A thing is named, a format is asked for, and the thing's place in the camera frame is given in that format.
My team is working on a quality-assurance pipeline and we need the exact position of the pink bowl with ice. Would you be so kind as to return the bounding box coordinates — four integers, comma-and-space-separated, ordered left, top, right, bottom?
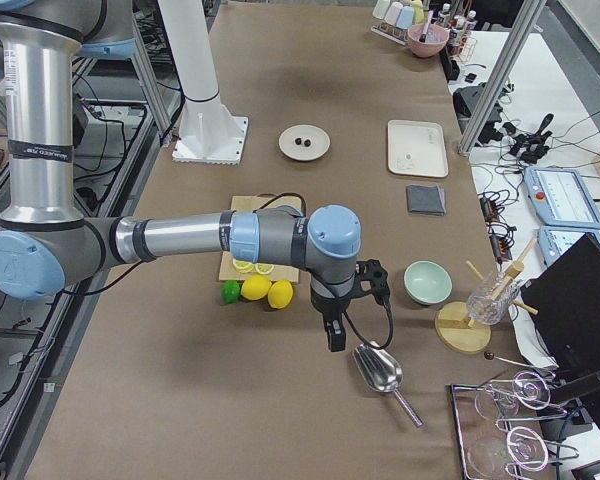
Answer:
407, 24, 449, 58

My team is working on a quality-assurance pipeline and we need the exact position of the wooden cutting board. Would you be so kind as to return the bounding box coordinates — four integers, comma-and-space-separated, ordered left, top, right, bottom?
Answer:
218, 195, 300, 284

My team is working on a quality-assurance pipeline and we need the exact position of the clear glass cup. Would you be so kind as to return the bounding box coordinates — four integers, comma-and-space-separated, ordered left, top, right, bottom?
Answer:
466, 271, 520, 325

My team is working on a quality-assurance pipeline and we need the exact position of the wooden cup tree stand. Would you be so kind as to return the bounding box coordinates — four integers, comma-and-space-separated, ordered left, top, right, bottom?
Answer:
435, 238, 538, 354

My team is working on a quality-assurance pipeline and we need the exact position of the white cup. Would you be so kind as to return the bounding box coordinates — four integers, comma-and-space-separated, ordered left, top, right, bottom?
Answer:
372, 0, 391, 20

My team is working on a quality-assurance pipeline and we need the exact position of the mint green bowl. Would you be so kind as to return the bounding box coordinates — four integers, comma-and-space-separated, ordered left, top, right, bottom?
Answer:
403, 261, 452, 306

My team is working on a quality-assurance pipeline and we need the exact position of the blue teach pendant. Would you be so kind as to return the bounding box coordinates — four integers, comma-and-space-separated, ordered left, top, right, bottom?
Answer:
537, 225, 600, 267
523, 166, 600, 230

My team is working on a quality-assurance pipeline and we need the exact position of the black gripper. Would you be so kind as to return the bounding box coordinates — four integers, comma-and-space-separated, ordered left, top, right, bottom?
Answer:
309, 259, 389, 352

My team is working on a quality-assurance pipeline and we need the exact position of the cream rabbit tray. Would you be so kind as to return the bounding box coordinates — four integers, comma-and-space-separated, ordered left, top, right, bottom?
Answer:
387, 120, 449, 178

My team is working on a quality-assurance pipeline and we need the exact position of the grey folded cloth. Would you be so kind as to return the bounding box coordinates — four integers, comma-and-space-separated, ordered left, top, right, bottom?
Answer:
406, 184, 446, 216

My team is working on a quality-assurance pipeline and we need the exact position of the whole yellow lemon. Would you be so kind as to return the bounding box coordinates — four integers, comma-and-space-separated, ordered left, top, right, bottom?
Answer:
267, 280, 294, 309
241, 274, 272, 301

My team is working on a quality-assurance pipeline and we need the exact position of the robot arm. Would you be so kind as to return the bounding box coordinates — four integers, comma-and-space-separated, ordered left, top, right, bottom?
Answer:
0, 1, 390, 352

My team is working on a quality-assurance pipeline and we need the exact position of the green lime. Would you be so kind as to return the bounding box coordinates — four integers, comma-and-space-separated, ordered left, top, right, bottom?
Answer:
221, 280, 241, 304

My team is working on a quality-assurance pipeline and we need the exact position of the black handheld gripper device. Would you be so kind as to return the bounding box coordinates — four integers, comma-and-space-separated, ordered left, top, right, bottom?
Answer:
508, 113, 554, 165

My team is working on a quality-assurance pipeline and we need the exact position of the light blue cup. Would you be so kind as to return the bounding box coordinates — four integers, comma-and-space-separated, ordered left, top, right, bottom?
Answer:
396, 5, 414, 30

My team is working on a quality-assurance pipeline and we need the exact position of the black monitor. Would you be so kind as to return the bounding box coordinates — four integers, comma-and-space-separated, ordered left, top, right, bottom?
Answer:
522, 234, 600, 379

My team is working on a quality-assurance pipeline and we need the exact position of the aluminium frame post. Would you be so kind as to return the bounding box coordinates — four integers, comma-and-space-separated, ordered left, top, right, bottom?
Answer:
458, 0, 546, 157

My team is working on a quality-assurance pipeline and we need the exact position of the steel scoop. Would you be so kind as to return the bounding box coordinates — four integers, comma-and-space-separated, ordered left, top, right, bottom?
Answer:
353, 344, 424, 428

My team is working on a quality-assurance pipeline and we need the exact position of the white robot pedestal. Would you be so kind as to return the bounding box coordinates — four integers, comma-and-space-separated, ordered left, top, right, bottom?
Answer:
159, 0, 249, 165

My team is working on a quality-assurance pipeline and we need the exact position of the black framed tray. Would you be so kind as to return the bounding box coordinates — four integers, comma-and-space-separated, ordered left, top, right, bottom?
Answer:
449, 371, 579, 479

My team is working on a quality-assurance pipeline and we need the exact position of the lemon slice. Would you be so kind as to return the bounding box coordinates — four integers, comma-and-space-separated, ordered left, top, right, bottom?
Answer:
254, 263, 275, 275
232, 259, 255, 274

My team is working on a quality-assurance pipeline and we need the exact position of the beige round plate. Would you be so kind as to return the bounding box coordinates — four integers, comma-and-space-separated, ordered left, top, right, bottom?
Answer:
278, 124, 331, 162

